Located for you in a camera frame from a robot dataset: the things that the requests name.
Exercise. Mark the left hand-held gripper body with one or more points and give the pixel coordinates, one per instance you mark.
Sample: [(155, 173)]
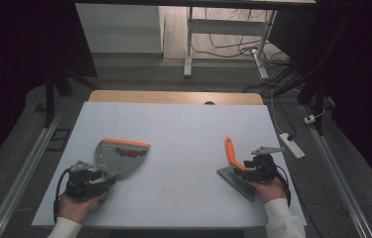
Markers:
[(81, 185)]

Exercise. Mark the small white adapter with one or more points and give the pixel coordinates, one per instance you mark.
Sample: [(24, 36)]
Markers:
[(310, 119)]

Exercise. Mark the black floor frame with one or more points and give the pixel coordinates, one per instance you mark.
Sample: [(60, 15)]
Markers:
[(50, 140)]

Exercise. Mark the person's left hand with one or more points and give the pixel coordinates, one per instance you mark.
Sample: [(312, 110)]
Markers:
[(74, 208)]

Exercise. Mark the wooden table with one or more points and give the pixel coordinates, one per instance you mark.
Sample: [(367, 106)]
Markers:
[(160, 97)]

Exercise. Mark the grey dustpan with orange edge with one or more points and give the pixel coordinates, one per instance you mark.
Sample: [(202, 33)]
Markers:
[(117, 163)]

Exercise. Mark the white cabinet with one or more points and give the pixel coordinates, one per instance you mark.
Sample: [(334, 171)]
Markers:
[(117, 29)]

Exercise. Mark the white desk frame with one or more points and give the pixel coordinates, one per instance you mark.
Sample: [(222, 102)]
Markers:
[(226, 27)]

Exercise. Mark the aluminium floor rail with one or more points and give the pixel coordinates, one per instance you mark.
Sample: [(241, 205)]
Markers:
[(24, 158), (339, 172)]

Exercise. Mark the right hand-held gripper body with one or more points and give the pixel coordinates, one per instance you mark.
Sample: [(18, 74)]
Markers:
[(263, 167)]

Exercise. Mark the white power strip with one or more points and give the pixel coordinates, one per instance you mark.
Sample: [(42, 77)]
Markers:
[(292, 145)]

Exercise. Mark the black stand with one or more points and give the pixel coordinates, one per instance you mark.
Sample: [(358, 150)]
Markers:
[(319, 89), (50, 99)]

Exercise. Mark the person's right hand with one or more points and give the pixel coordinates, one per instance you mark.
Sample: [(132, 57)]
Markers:
[(271, 191)]

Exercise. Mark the white table cover board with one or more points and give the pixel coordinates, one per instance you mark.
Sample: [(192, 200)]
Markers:
[(180, 125)]

